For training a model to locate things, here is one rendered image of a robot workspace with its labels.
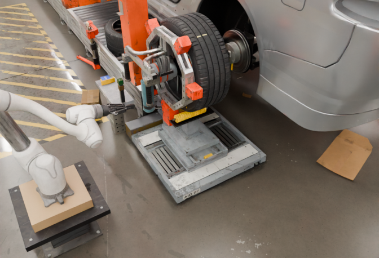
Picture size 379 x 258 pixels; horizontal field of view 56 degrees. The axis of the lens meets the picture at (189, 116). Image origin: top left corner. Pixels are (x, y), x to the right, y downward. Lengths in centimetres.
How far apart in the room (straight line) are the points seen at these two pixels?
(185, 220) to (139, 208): 35
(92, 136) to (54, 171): 31
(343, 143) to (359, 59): 157
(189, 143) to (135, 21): 99
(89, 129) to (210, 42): 89
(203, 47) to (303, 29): 60
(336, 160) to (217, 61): 143
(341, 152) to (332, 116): 120
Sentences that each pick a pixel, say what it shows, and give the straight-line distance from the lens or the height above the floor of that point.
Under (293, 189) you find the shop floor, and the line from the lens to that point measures 285.
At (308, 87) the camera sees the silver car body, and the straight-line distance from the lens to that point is 204.
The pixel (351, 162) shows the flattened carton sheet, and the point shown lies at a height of 1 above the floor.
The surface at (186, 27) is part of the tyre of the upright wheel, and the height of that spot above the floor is 117.
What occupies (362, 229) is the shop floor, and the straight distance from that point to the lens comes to 278.
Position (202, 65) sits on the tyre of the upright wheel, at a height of 100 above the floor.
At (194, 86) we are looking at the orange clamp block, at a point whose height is 88.
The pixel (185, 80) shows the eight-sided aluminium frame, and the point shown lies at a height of 92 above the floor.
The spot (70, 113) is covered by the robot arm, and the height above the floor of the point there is 84.
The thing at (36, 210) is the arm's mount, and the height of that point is 37.
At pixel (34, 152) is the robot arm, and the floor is 62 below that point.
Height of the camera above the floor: 208
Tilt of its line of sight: 38 degrees down
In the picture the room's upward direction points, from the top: straight up
